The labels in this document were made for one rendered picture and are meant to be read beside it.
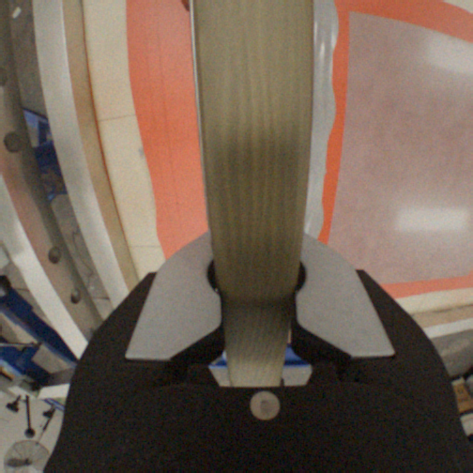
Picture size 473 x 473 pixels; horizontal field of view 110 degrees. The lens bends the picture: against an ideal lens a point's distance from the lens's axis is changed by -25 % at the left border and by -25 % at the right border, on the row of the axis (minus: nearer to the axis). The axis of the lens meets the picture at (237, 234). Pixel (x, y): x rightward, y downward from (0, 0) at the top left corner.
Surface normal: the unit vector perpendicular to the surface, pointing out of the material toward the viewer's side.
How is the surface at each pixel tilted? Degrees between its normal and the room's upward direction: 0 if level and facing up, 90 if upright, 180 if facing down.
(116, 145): 0
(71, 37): 90
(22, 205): 90
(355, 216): 0
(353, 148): 0
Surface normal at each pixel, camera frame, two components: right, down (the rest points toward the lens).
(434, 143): -0.03, 0.48
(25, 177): 1.00, -0.02
